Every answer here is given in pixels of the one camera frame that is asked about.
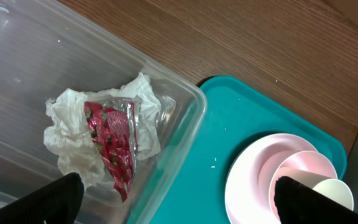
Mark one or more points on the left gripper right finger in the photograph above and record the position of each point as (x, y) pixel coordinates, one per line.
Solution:
(299, 204)

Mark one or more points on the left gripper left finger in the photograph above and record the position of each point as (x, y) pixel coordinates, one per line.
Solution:
(58, 202)

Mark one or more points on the cream paper cup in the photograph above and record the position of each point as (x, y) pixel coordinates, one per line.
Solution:
(330, 187)

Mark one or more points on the small pink bowl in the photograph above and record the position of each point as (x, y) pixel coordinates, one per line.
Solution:
(310, 161)

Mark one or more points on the large pink plate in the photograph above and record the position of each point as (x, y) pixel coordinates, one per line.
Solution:
(242, 198)

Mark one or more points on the white napkin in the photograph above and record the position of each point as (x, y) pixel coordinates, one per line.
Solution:
(69, 137)

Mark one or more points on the red snack wrapper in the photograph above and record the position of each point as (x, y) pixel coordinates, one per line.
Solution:
(113, 128)

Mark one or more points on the clear plastic waste bin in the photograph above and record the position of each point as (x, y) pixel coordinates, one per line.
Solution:
(46, 48)

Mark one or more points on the teal plastic serving tray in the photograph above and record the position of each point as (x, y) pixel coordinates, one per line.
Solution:
(236, 116)

